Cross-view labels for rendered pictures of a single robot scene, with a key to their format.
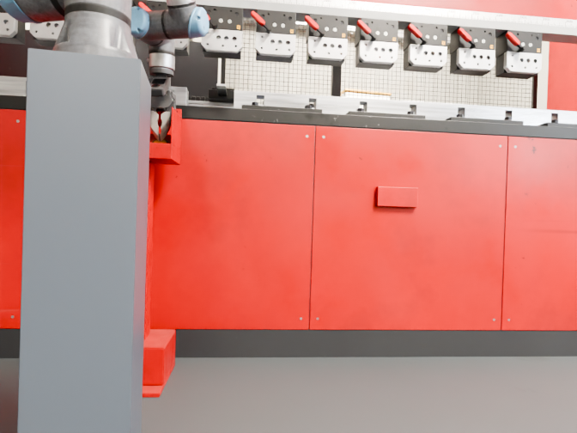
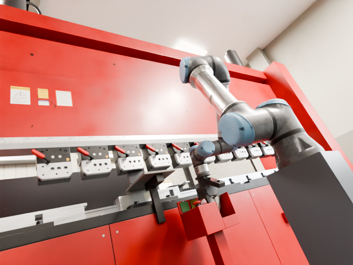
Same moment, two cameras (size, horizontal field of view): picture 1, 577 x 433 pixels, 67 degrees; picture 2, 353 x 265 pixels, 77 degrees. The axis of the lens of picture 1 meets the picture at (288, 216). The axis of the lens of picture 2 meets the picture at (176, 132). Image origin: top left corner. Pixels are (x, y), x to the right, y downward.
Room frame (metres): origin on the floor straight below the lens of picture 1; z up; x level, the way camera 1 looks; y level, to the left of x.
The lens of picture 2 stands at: (0.39, 1.08, 0.68)
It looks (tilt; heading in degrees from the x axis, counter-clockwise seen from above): 24 degrees up; 327
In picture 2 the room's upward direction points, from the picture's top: 19 degrees counter-clockwise
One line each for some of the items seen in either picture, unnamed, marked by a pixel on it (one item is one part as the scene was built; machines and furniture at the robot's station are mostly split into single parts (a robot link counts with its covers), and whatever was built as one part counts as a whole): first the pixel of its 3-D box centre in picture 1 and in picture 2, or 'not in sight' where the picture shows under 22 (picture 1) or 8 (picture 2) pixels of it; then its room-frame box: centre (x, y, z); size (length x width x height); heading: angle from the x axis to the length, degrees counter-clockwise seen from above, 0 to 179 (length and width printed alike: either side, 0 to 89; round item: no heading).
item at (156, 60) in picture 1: (160, 64); (201, 170); (1.33, 0.40, 0.95); 0.08 x 0.08 x 0.05
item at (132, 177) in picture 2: not in sight; (136, 179); (1.63, 0.65, 1.06); 0.10 x 0.02 x 0.10; 96
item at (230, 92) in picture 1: (222, 91); (177, 186); (1.82, 0.29, 1.01); 0.26 x 0.12 x 0.05; 6
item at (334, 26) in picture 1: (325, 40); (220, 151); (1.71, -0.13, 1.19); 0.15 x 0.09 x 0.17; 96
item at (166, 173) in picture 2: not in sight; (149, 180); (1.48, 0.63, 1.00); 0.26 x 0.18 x 0.01; 6
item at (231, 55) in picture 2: not in sight; (237, 66); (1.98, -1.30, 2.54); 0.32 x 0.24 x 0.47; 96
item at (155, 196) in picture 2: not in sight; (158, 199); (1.45, 0.63, 0.88); 0.14 x 0.04 x 0.22; 6
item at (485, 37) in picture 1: (471, 51); (263, 148); (1.78, -0.72, 1.19); 0.15 x 0.09 x 0.17; 96
